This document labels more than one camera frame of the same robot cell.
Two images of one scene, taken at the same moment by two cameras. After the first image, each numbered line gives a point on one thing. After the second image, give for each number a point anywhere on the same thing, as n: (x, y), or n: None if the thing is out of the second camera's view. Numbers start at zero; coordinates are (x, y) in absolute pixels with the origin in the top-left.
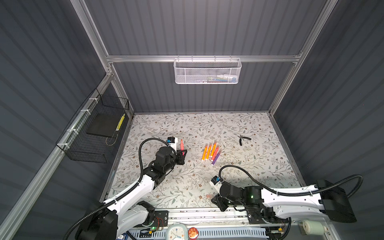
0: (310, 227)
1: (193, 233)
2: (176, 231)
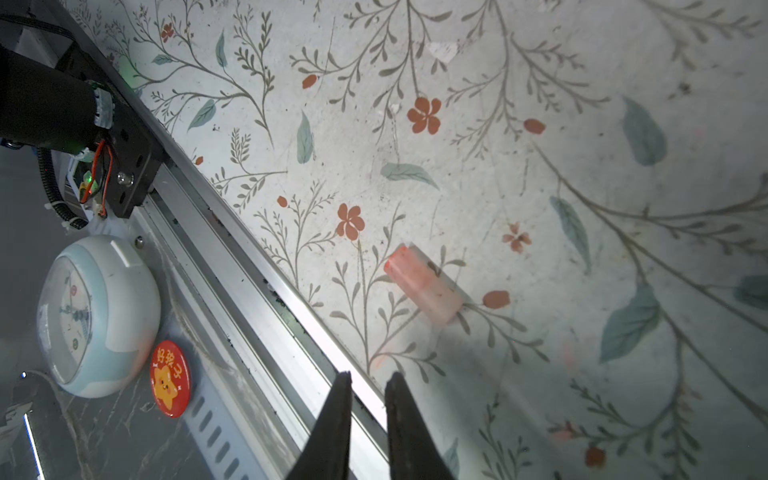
0: None
1: (170, 378)
2: (99, 316)
